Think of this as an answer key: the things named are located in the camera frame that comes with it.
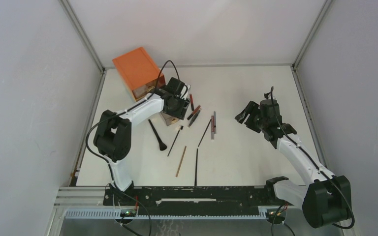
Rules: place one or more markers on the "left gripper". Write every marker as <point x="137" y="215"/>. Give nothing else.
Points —
<point x="181" y="113"/>

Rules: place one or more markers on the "red lipstick silver end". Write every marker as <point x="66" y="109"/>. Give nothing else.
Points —
<point x="212" y="128"/>

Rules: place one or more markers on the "black eyebrow comb brush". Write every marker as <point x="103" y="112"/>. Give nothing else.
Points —
<point x="175" y="139"/>

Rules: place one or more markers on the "aluminium frame rail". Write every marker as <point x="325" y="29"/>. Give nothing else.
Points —
<point x="72" y="16"/>

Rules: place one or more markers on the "orange lip gloss black cap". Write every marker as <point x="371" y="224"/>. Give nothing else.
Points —
<point x="193" y="112"/>

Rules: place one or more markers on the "dark green makeup pen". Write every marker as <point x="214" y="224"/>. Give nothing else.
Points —
<point x="194" y="118"/>

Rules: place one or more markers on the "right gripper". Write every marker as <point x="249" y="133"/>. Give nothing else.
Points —
<point x="255" y="108"/>

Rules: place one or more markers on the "long thin black brush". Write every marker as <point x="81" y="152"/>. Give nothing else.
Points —
<point x="196" y="168"/>

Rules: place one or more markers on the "houndstooth pattern makeup pen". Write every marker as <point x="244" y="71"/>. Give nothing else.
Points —
<point x="214" y="121"/>

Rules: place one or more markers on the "black powder brush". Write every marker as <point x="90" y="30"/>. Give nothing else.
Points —
<point x="162" y="145"/>

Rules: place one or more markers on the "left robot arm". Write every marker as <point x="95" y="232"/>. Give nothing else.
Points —
<point x="113" y="132"/>

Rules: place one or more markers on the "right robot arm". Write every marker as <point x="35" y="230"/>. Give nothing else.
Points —
<point x="325" y="198"/>

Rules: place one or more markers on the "red lip gloss black cap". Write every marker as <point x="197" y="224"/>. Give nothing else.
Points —
<point x="191" y="102"/>

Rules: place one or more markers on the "orange yellow blue drawer box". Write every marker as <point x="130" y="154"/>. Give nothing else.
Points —
<point x="144" y="80"/>

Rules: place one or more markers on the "thin black eyeliner brush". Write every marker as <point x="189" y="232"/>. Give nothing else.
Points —
<point x="204" y="133"/>

